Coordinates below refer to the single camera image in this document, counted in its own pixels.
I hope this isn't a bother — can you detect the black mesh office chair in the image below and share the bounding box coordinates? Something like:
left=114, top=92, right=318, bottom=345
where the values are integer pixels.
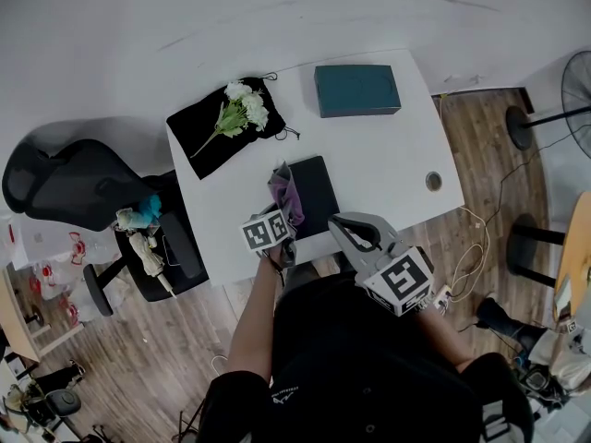
left=2, top=138, right=211, bottom=317

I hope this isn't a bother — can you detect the purple cloth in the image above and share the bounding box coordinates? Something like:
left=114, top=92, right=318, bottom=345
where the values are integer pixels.
left=267, top=160, right=307, bottom=228

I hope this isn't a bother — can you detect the black pedestal fan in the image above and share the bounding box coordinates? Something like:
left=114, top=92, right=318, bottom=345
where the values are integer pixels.
left=505, top=49, right=591, bottom=162

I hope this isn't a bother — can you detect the light wooden side table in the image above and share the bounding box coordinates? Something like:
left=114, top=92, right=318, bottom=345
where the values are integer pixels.
left=0, top=265, right=85, bottom=365

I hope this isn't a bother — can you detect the teal rectangular box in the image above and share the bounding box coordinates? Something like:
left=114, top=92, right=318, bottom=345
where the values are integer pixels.
left=313, top=64, right=403, bottom=119

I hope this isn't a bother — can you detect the person's right forearm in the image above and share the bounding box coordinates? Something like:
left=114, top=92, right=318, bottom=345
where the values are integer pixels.
left=413, top=300, right=477, bottom=374

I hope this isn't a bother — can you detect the pale green wrapped bunch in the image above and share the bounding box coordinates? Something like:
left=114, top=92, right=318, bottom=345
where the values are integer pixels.
left=115, top=208, right=142, bottom=232

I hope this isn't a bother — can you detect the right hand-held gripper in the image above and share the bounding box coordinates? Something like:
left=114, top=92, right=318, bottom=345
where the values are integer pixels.
left=327, top=211, right=437, bottom=318

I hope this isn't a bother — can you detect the cluster of clear water jugs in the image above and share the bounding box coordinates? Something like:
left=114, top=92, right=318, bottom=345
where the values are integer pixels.
left=0, top=214, right=127, bottom=328

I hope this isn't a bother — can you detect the black folding chair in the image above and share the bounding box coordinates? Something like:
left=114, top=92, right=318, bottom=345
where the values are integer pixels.
left=172, top=398, right=207, bottom=443

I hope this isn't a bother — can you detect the black drawstring cloth pouch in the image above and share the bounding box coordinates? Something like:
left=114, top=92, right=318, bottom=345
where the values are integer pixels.
left=165, top=72, right=302, bottom=182

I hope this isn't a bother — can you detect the black round stool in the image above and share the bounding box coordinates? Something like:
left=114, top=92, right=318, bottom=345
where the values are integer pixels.
left=505, top=213, right=567, bottom=290

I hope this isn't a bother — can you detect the white artificial flower bouquet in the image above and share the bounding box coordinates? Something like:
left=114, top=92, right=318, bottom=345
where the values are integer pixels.
left=189, top=79, right=271, bottom=159

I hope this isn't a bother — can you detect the black cable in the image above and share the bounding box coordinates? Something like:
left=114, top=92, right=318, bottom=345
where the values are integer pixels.
left=483, top=131, right=579, bottom=231

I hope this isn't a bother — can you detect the person's left forearm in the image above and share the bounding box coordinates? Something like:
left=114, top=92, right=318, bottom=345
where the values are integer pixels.
left=225, top=246, right=290, bottom=380

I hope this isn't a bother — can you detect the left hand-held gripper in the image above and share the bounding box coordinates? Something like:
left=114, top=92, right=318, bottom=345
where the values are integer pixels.
left=238, top=201, right=300, bottom=272

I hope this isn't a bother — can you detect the round yellow wooden table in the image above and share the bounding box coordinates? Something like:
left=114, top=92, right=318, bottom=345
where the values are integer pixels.
left=552, top=190, right=591, bottom=328

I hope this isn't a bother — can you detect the beige folded umbrella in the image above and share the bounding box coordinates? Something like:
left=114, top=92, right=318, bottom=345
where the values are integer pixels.
left=127, top=232, right=178, bottom=300

